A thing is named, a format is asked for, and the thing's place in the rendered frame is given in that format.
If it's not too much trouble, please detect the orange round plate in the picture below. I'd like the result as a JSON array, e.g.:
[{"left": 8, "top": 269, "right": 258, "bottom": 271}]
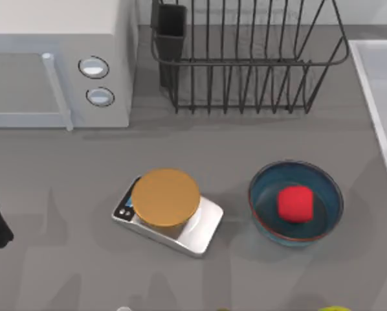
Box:
[{"left": 131, "top": 168, "right": 201, "bottom": 227}]

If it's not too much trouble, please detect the silver kitchen scale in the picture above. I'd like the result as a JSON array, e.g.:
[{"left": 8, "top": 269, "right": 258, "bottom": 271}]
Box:
[{"left": 111, "top": 176, "right": 225, "bottom": 259}]

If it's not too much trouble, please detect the dark blue bowl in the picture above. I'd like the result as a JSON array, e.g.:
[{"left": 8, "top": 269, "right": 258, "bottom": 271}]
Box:
[{"left": 248, "top": 160, "right": 344, "bottom": 249}]

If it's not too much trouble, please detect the small microwave knob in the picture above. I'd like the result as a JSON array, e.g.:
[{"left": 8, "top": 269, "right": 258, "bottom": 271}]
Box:
[{"left": 85, "top": 86, "right": 115, "bottom": 108}]

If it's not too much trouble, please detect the red cube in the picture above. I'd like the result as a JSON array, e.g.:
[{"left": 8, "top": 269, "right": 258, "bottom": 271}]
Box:
[{"left": 276, "top": 185, "right": 315, "bottom": 224}]

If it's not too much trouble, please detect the pale microwave oven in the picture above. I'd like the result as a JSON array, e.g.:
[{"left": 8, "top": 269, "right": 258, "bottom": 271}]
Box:
[{"left": 0, "top": 0, "right": 138, "bottom": 132}]

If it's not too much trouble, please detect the black cutlery holder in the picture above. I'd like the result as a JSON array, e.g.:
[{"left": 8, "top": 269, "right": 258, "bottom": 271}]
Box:
[{"left": 150, "top": 2, "right": 188, "bottom": 88}]

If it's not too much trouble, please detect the large microwave knob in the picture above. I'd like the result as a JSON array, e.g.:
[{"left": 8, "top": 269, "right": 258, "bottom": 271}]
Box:
[{"left": 78, "top": 55, "right": 110, "bottom": 80}]

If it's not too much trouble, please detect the black wire dish rack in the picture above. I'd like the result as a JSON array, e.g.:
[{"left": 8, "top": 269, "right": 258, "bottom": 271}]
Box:
[{"left": 149, "top": 0, "right": 349, "bottom": 115}]

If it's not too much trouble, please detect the microwave door handle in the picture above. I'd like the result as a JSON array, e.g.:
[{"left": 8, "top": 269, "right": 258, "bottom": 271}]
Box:
[{"left": 41, "top": 52, "right": 74, "bottom": 132}]

